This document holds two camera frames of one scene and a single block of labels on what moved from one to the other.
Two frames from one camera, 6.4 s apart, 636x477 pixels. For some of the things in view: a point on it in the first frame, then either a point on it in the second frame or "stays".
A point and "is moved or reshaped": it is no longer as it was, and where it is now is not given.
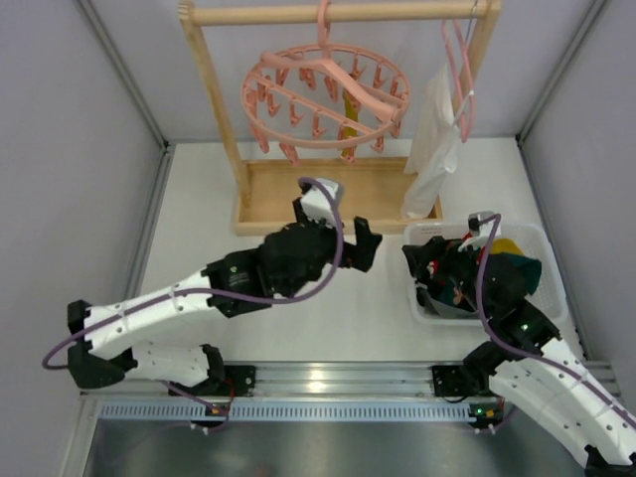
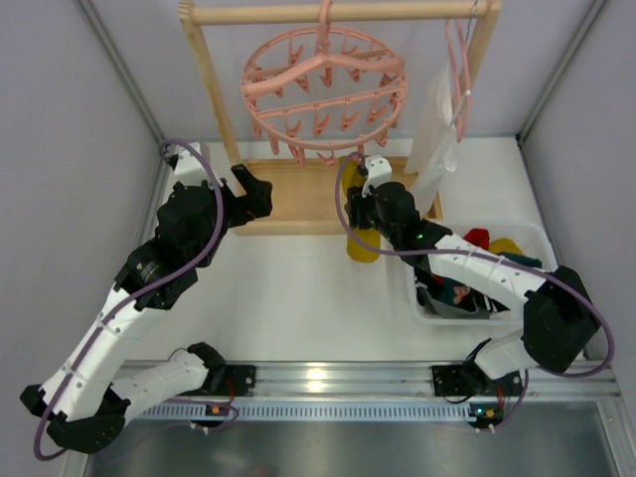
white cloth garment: (435, 150) stays
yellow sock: (508, 245) stays
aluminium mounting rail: (326, 381) stays
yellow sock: (350, 131) -> (351, 176)
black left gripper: (349, 250) -> (243, 197)
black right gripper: (442, 265) -> (356, 210)
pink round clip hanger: (322, 96) is moved or reshaped
